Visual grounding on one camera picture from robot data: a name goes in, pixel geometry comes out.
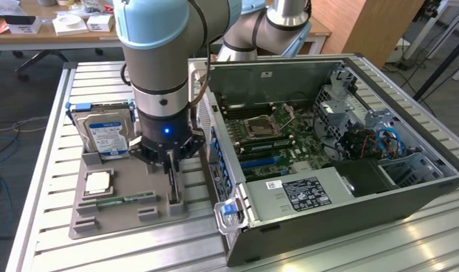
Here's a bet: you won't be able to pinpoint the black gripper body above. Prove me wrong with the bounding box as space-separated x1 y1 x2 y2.
137 110 194 165

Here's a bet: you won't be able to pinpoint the NVIDIA graphics card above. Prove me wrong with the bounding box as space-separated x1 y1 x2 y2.
162 150 184 205

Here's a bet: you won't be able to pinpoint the hard disk with blue caddy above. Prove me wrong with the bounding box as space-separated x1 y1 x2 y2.
65 99 138 160

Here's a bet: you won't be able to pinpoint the silver CPU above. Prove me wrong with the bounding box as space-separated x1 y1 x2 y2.
84 171 116 196

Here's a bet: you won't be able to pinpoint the black expansion slot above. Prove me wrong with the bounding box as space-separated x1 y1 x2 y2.
236 151 277 159

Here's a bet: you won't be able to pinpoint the CPU socket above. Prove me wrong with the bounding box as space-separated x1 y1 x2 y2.
243 116 279 137

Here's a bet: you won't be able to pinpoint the blue expansion slot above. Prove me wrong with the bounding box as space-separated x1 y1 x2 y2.
239 156 281 170

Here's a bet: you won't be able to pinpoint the green RAM stick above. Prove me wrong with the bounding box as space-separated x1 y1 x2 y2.
78 192 154 207
243 138 295 154

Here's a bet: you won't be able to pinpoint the grey parts rack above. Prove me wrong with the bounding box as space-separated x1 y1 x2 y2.
69 147 190 241

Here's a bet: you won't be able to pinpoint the blue case latch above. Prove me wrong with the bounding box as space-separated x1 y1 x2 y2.
220 197 240 218

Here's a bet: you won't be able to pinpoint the metal socket cover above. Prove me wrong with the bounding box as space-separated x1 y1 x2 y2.
271 102 303 126

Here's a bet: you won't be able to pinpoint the green motherboard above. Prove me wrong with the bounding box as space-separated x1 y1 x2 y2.
217 95 331 182

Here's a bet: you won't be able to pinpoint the grey power supply unit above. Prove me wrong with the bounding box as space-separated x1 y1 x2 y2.
245 166 355 222

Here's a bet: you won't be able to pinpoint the tall metal disk bay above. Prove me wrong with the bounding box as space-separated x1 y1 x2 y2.
312 67 371 142

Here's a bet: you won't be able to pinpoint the black chair base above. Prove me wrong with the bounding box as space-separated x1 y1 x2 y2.
13 49 70 82

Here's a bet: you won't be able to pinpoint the white labelled box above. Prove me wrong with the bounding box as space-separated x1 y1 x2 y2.
86 14 114 32

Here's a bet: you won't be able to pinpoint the white boxes on desk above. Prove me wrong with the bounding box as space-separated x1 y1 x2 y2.
52 15 89 37

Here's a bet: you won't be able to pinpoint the wooden desk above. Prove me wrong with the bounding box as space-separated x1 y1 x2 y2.
0 0 332 62

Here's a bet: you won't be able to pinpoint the open grey PC case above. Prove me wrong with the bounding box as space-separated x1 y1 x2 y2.
188 54 459 267

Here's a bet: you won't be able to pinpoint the black and white box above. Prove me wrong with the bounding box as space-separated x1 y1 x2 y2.
4 15 42 35

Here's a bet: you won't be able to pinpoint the low metal disk bay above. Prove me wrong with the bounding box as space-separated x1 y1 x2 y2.
377 151 444 190

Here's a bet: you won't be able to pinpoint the white floor unit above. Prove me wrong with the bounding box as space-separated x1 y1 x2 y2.
385 38 412 65

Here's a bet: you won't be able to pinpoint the black tripod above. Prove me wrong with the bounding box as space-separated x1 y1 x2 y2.
412 0 459 103

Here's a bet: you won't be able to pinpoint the dark arm cable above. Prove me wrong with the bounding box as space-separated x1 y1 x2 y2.
188 42 216 135

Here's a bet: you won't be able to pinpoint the blue floor cable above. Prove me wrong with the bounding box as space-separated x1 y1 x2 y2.
0 124 14 241

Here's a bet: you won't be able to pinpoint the black wire bundle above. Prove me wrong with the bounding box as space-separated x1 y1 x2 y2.
321 129 365 163

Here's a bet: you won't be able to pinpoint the red wire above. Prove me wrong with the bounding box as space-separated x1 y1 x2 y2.
359 135 372 160

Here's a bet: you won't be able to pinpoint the blue wire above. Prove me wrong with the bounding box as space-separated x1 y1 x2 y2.
377 126 407 160

